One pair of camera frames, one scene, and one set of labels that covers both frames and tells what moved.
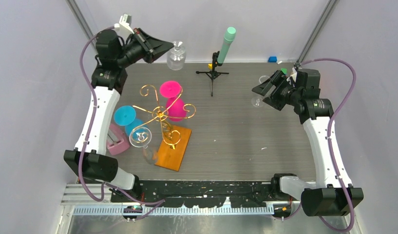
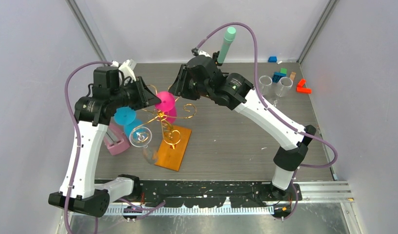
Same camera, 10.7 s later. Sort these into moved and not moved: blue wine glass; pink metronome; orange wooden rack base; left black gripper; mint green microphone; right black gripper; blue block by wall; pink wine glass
Moved: pink wine glass; left black gripper; right black gripper
Not moved: mint green microphone; orange wooden rack base; blue block by wall; pink metronome; blue wine glass
